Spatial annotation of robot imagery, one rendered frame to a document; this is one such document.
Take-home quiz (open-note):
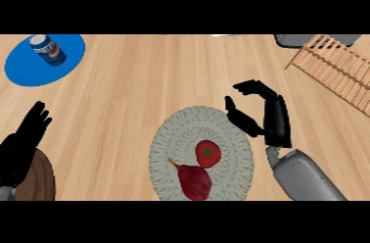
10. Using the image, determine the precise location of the red tomato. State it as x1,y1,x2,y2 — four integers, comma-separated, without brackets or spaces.
193,139,222,170

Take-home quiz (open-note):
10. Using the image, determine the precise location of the wooden tiered shelf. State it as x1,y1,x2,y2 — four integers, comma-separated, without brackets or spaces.
283,34,370,119

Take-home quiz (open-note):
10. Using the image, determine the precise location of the round brown wooden board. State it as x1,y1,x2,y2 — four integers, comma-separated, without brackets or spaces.
13,147,57,202

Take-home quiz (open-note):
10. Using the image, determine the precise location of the blue soda can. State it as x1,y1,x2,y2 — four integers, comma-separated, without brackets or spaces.
28,34,68,68

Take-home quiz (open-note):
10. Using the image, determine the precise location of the dark red pear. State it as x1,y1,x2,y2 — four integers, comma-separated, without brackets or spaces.
166,158,214,202

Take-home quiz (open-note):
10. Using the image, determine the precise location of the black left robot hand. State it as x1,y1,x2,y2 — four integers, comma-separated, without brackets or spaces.
0,101,53,189

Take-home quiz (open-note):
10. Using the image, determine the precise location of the round grey woven placemat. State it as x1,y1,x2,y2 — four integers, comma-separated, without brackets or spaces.
147,105,256,202

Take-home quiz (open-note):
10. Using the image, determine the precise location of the grey flat appliance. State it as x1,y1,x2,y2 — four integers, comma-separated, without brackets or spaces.
272,34,362,48

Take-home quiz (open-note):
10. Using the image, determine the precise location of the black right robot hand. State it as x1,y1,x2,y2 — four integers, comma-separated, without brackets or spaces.
222,79,293,149

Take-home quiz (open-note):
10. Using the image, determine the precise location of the round blue plate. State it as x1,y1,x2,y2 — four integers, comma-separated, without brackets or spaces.
3,34,87,88

